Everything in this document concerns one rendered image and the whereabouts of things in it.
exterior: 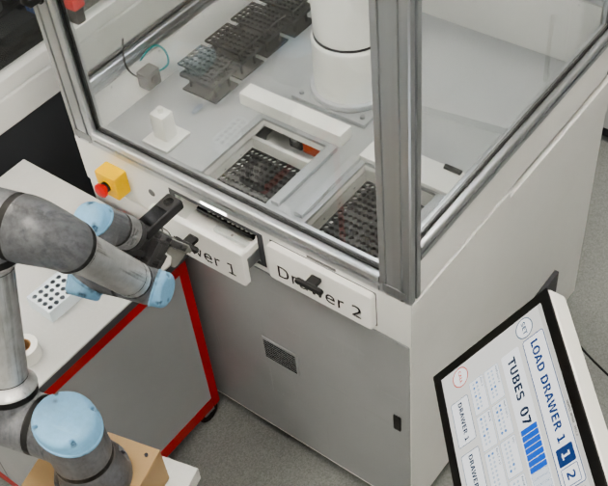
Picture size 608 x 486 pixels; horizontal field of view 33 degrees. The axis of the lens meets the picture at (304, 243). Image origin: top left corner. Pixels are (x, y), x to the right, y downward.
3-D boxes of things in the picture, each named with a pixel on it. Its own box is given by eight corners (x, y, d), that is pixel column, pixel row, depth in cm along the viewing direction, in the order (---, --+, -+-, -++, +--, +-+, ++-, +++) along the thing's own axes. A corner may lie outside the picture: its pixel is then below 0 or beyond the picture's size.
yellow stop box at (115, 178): (118, 202, 255) (111, 182, 250) (97, 192, 258) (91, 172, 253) (131, 191, 258) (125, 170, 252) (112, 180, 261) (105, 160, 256)
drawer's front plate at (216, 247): (246, 286, 235) (240, 255, 227) (156, 237, 248) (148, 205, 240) (251, 282, 236) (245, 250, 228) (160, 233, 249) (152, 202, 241)
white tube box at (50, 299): (53, 323, 240) (48, 312, 237) (30, 307, 244) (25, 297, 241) (91, 290, 246) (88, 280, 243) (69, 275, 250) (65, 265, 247)
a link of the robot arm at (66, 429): (94, 489, 186) (74, 452, 175) (32, 468, 190) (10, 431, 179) (124, 434, 193) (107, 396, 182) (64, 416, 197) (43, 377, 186)
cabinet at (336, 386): (414, 526, 279) (414, 352, 221) (146, 358, 326) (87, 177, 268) (576, 304, 327) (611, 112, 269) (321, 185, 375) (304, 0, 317)
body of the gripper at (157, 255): (137, 258, 227) (105, 247, 217) (154, 224, 227) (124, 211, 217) (162, 272, 224) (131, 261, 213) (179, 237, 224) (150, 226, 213)
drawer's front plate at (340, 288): (372, 331, 223) (371, 298, 215) (270, 276, 237) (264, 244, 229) (376, 325, 224) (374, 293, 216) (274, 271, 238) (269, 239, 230)
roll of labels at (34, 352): (15, 344, 236) (10, 334, 234) (44, 342, 236) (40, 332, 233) (9, 368, 232) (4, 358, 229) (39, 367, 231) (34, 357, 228)
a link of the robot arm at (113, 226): (64, 235, 203) (75, 195, 203) (96, 246, 212) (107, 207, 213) (94, 243, 199) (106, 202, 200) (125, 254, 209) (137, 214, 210)
